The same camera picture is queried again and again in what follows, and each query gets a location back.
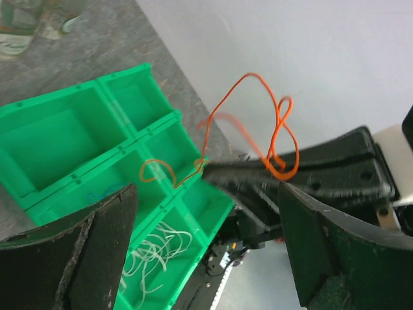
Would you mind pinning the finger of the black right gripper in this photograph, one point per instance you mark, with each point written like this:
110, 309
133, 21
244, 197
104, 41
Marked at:
348, 172

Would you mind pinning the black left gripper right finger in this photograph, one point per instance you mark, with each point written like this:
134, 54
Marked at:
341, 262

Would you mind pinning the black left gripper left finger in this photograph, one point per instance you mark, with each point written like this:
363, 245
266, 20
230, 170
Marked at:
74, 262

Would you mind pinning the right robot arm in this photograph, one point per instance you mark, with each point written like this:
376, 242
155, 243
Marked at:
240, 228

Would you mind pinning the green compartment bin tray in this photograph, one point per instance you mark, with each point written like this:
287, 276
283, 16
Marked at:
63, 151

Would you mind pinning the right glass bottle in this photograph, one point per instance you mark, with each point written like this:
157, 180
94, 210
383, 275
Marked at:
59, 18

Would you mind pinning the glass bottle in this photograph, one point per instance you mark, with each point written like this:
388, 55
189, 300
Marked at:
59, 18
19, 21

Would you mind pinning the left glass bottle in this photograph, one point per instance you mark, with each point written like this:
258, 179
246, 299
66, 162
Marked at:
19, 21

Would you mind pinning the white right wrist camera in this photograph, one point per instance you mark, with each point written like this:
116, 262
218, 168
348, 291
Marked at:
395, 143

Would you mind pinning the white slotted cable duct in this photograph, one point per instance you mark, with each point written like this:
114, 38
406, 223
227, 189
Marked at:
221, 288

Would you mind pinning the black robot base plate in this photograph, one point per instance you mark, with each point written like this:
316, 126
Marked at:
201, 287

